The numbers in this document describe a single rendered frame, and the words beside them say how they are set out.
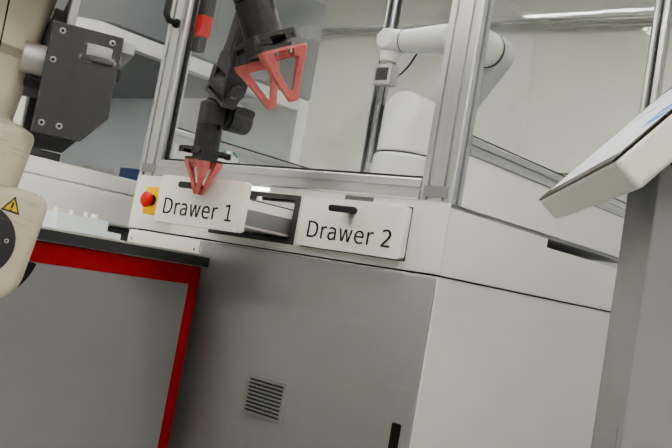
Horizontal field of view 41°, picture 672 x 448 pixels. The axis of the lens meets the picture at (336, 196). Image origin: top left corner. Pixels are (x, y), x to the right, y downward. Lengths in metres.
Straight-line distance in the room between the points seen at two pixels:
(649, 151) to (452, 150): 0.72
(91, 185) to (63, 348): 0.91
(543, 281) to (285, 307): 0.60
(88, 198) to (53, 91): 1.52
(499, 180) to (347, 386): 0.54
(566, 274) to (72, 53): 1.36
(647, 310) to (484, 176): 0.65
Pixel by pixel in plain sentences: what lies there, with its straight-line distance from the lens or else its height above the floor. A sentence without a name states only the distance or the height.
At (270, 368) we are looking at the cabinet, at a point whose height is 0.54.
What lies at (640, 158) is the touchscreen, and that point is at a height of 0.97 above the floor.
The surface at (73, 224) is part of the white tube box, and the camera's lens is 2.16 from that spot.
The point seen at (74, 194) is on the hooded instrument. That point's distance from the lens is 2.81.
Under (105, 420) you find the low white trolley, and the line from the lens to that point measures 2.14.
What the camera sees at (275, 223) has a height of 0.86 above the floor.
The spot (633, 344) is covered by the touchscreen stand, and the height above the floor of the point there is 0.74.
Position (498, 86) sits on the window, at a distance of 1.98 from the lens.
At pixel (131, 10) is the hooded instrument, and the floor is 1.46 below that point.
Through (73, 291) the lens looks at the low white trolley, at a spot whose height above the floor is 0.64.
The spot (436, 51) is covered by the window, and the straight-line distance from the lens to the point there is 1.95.
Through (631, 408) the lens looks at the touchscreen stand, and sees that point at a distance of 1.37.
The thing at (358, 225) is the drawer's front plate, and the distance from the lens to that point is 1.92.
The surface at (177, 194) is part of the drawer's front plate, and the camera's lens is 2.11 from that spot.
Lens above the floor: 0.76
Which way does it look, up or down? 5 degrees up
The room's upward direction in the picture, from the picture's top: 10 degrees clockwise
